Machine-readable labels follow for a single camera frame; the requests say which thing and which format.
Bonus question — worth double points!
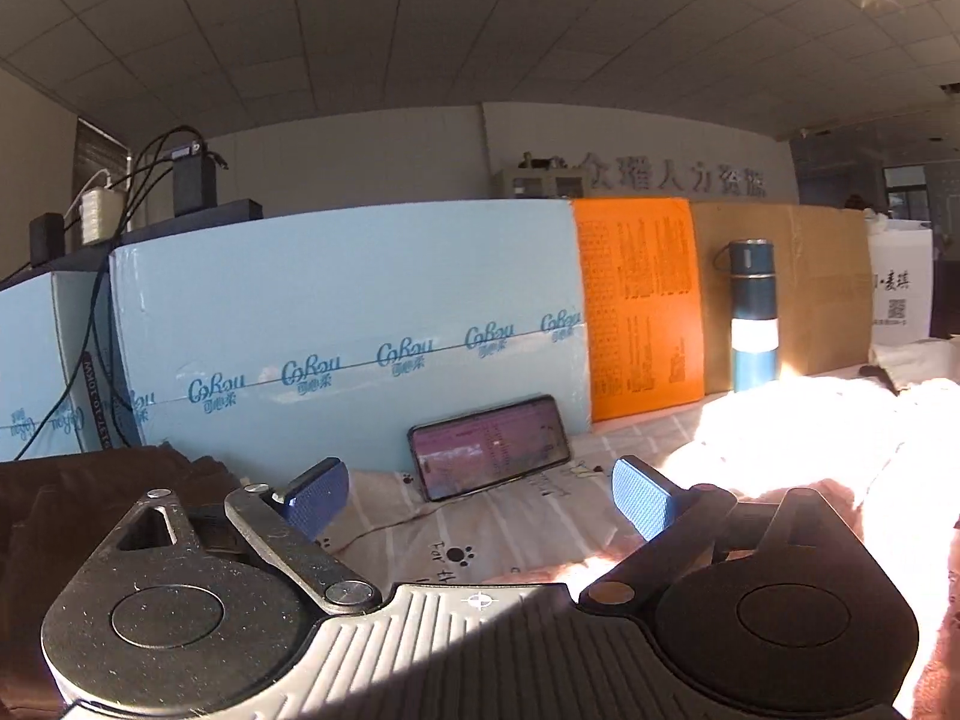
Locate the blue thermos bottle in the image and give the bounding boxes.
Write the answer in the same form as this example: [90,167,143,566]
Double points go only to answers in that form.
[712,238,782,394]

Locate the small light blue cardboard box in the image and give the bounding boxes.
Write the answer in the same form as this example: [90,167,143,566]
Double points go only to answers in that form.
[0,270,125,464]

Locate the flat black device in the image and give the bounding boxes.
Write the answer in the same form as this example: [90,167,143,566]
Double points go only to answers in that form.
[112,199,264,245]

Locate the brown cardboard box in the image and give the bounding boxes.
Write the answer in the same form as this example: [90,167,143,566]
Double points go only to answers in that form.
[690,202,875,395]

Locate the thick black power cable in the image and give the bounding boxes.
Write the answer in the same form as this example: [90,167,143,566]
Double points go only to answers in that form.
[15,240,145,460]

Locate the large light blue cardboard box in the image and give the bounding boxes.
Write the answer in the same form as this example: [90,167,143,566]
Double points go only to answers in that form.
[109,199,595,452]

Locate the grey cabinet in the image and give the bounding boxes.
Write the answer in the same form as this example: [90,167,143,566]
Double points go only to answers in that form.
[491,156,587,200]

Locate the white cloth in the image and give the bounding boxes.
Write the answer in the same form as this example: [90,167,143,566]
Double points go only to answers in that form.
[870,336,960,392]

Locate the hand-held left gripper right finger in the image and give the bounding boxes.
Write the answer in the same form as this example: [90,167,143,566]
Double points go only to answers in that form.
[579,456,863,614]

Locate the white power adapter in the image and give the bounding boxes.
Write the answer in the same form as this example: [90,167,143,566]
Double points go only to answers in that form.
[78,169,125,245]

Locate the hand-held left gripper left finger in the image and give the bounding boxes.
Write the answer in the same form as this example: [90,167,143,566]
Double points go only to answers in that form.
[112,457,380,616]

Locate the thin phone cable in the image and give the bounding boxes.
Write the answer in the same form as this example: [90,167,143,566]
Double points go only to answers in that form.
[328,499,445,554]

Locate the orange printed box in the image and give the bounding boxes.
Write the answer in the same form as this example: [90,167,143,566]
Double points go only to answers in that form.
[570,196,707,424]

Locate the wall lettering sign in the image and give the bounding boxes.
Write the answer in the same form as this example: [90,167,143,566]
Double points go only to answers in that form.
[577,152,770,200]

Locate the looped black cable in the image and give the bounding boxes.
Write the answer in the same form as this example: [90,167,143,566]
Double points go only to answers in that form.
[122,126,230,235]

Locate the smartphone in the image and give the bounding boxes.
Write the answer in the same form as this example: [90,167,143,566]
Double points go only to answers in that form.
[407,394,573,503]

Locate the large black power adapter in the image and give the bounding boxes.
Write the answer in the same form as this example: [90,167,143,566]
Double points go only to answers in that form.
[172,142,219,217]

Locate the printed white bed sheet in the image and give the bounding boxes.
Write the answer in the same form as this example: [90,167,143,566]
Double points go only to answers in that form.
[240,382,725,587]

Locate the small black power adapter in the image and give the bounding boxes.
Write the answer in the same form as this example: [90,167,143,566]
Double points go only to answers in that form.
[30,213,65,264]

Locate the dark brown garment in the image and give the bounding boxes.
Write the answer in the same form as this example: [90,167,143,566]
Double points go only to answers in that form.
[0,444,250,720]

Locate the white paper bag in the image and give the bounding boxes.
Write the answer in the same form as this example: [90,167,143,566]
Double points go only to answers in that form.
[868,220,935,350]

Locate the pink fuzzy garment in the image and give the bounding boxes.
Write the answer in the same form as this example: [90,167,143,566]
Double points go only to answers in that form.
[480,373,960,720]

